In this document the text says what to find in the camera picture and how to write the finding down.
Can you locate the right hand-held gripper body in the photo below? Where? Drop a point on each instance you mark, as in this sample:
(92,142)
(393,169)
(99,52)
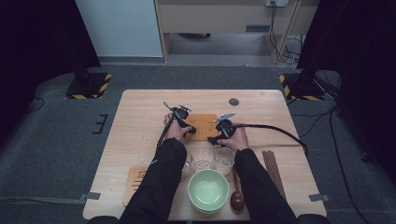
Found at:
(225,127)

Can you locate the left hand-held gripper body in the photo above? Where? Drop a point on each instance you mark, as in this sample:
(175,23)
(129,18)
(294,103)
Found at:
(179,116)

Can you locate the wooden coaster with cut-outs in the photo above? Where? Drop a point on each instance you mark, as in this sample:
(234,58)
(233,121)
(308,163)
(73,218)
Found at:
(134,183)
(202,127)

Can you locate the clear glass cup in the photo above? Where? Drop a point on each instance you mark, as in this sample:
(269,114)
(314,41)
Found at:
(224,161)
(204,160)
(187,165)

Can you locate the row of brown chopsticks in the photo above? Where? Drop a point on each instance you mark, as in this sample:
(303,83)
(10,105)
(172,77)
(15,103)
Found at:
(274,174)

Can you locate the person's left hand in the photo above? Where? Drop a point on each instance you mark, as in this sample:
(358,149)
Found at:
(174,129)

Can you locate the person's right hand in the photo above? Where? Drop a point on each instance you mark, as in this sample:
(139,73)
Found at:
(236,140)

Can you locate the dark round table grommet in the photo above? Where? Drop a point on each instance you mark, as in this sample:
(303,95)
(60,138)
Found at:
(233,101)

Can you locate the dark red wooden spoon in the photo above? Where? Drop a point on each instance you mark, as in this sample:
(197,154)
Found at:
(236,199)

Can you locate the black stand base striped edge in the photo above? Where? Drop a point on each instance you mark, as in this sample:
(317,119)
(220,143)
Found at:
(88,87)
(303,88)

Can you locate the white panel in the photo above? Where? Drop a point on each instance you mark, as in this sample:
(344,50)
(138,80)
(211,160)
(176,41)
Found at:
(118,28)

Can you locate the grey tape strip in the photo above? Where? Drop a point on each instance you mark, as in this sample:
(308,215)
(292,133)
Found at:
(91,196)
(319,197)

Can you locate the white power strip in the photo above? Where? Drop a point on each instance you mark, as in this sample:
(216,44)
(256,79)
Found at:
(276,2)

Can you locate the black curtain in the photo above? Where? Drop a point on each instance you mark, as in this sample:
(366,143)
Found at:
(37,46)
(358,46)

